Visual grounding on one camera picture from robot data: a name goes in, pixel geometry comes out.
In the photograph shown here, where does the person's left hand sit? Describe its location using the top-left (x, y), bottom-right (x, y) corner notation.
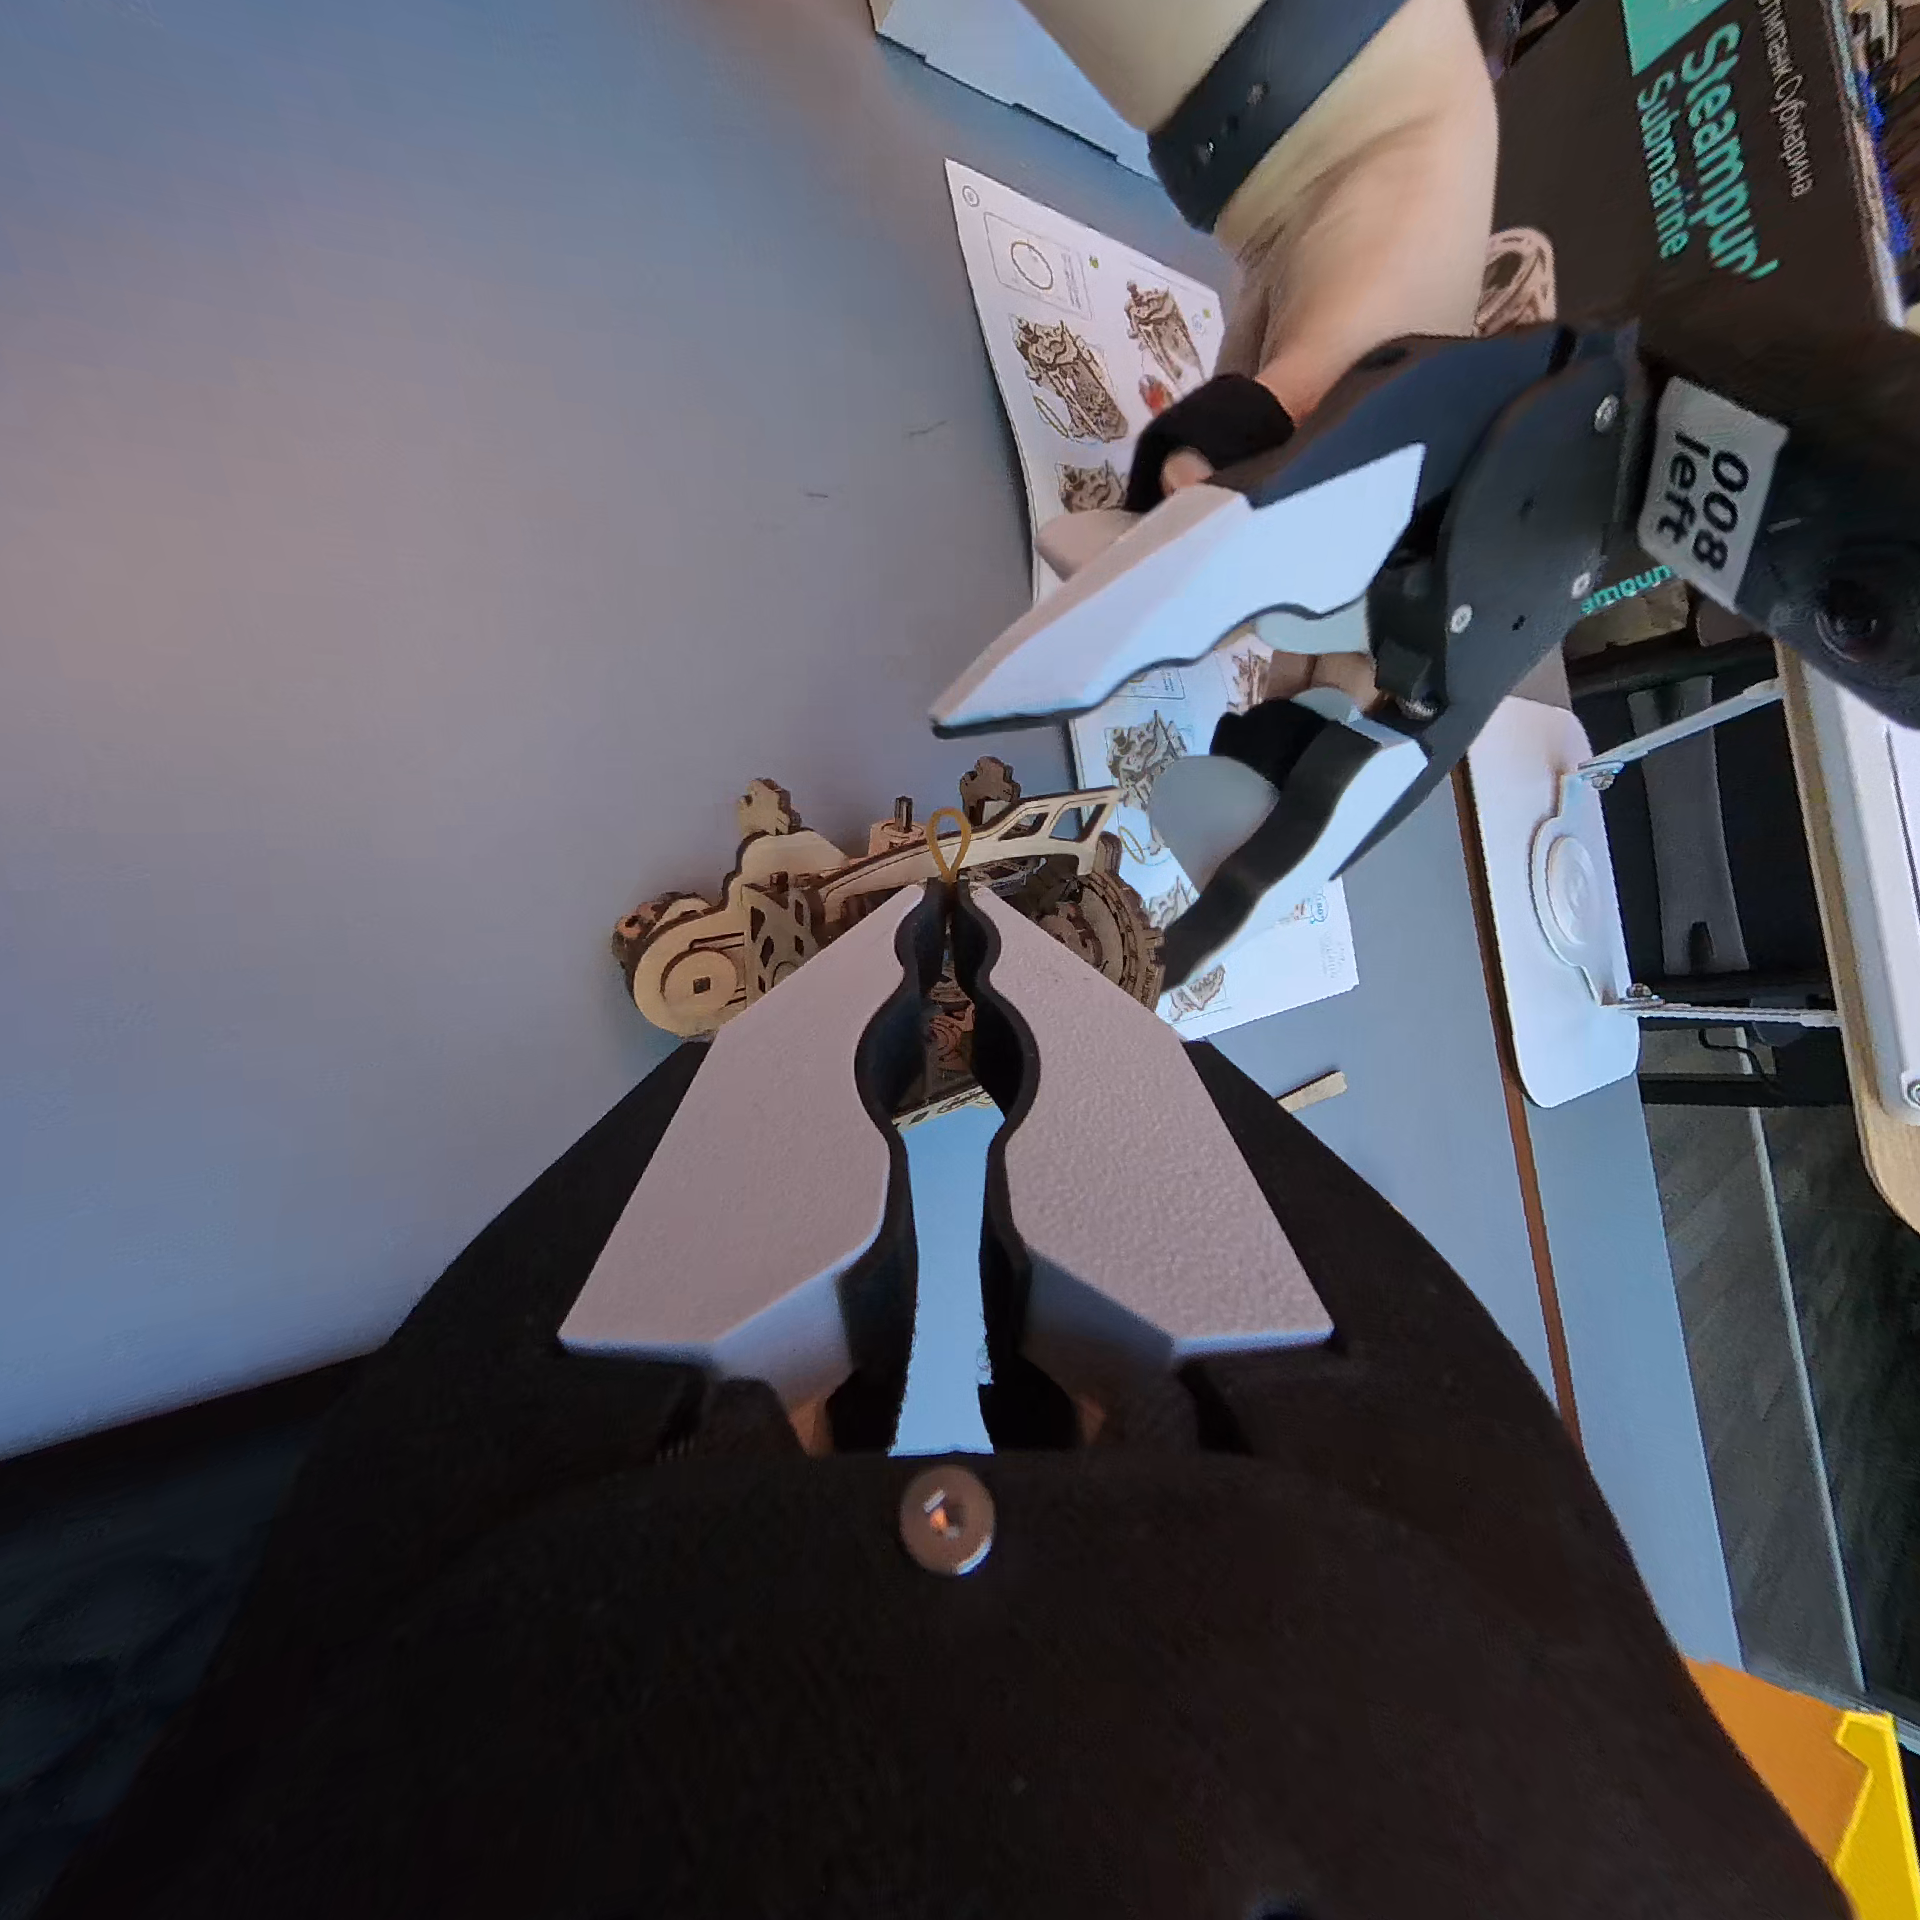
top-left (1156, 45), bottom-right (1505, 500)

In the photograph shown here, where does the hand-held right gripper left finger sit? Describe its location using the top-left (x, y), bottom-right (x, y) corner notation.
top-left (558, 885), bottom-right (939, 1420)

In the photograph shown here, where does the black wrist band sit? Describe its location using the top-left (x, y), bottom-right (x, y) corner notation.
top-left (1145, 0), bottom-right (1421, 235)

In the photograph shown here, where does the person's left forearm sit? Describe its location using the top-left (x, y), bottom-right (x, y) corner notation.
top-left (1033, 0), bottom-right (1361, 137)

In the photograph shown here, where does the instruction sheet stand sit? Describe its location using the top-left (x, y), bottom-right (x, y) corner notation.
top-left (1462, 647), bottom-right (1920, 1202)

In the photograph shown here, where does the white paper sheet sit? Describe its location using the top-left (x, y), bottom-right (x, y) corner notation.
top-left (868, 0), bottom-right (1156, 172)

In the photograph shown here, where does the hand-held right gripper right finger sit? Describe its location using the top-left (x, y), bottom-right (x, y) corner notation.
top-left (951, 885), bottom-right (1333, 1420)

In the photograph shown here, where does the white assembly booklet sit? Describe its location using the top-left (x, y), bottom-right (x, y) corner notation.
top-left (945, 158), bottom-right (1361, 1038)

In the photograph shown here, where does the black model kit box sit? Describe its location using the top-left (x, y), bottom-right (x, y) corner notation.
top-left (1469, 0), bottom-right (1920, 640)

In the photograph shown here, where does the yellow plastic bin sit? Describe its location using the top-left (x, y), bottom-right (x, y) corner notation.
top-left (1681, 1657), bottom-right (1920, 1920)

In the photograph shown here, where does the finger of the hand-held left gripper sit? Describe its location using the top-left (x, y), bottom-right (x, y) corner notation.
top-left (926, 444), bottom-right (1432, 742)
top-left (1148, 711), bottom-right (1435, 992)

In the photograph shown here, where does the wooden gear model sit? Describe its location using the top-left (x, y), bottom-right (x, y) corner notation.
top-left (611, 757), bottom-right (1169, 1127)

